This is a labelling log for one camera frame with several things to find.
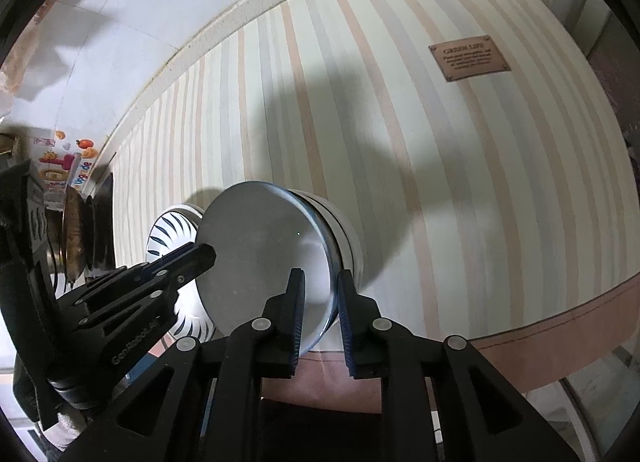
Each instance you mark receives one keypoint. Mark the white plate blue stripes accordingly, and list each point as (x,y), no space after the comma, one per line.
(167,237)

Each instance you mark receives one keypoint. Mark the striped cat print tablecloth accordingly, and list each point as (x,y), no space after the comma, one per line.
(450,166)

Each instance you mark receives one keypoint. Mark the black wok with food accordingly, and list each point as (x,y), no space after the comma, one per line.
(75,232)

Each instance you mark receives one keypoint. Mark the white bowl pink flowers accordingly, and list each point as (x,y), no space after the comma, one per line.
(348,242)

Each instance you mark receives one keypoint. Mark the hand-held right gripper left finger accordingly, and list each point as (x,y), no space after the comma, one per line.
(297,312)

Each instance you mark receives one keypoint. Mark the colourful wall stickers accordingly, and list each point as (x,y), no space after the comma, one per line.
(60,161)

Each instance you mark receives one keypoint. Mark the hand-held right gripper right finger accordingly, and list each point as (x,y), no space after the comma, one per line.
(348,322)

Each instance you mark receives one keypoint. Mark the white bowl blue flower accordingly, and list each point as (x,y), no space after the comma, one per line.
(317,214)

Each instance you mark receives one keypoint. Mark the white bowl blue rim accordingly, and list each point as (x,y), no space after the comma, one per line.
(250,242)

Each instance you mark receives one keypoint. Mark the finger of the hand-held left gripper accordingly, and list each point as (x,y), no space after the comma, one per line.
(150,287)
(165,261)

